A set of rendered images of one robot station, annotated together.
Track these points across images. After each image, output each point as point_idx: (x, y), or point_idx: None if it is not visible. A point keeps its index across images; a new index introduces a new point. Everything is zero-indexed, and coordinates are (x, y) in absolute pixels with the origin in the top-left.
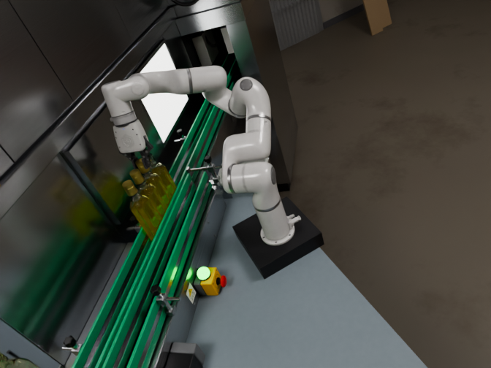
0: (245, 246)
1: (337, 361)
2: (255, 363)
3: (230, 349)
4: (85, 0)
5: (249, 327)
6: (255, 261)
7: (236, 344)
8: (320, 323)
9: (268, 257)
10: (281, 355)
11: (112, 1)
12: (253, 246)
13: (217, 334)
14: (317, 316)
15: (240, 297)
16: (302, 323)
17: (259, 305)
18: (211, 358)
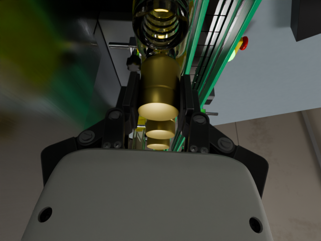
0: (300, 4)
1: (299, 83)
2: (246, 83)
3: (231, 77)
4: None
5: (251, 67)
6: (297, 32)
7: (236, 75)
8: (310, 66)
9: (319, 27)
10: (266, 81)
11: None
12: (313, 5)
13: (223, 70)
14: (312, 62)
15: (253, 45)
16: (295, 66)
17: (268, 52)
18: (217, 81)
